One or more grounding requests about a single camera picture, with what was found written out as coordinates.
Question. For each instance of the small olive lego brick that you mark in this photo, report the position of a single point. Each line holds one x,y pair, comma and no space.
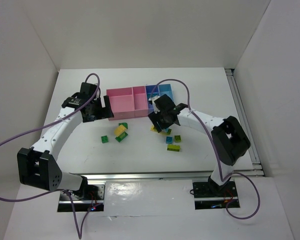
177,138

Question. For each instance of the small green lego brick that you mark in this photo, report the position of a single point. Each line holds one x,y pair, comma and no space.
104,139

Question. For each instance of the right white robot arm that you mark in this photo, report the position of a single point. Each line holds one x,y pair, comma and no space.
227,137

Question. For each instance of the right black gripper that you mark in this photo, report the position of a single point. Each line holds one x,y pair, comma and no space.
158,119

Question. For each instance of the dark blue container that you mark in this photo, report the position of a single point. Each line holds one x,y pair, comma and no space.
151,91

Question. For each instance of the light blue container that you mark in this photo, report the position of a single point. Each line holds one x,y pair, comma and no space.
166,89

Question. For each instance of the yellow lego brick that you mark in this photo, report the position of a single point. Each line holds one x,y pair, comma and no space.
119,130

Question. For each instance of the aluminium rail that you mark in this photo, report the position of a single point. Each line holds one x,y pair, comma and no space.
255,159
94,179

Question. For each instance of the aluminium rail front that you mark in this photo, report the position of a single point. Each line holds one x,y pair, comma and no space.
94,179

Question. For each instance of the long lime lego brick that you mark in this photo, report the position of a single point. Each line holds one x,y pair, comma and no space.
173,148

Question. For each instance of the yellow lego plate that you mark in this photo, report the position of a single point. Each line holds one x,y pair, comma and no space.
153,128

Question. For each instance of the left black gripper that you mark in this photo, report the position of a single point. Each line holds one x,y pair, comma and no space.
100,108

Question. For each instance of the aluminium rail right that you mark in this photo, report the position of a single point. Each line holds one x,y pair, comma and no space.
255,159

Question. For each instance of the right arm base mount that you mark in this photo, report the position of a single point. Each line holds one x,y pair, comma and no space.
205,199

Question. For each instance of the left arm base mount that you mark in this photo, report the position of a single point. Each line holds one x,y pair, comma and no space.
93,197

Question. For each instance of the large pink container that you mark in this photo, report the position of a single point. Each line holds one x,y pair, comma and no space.
122,102

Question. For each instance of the small cyan lego brick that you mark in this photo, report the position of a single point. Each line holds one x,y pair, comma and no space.
169,140

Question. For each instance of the dark green curved lego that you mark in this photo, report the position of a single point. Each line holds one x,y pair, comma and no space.
125,124

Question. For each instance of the small pink container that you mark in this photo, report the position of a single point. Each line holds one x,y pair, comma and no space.
140,101

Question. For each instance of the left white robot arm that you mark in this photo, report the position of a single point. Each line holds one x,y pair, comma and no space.
37,165

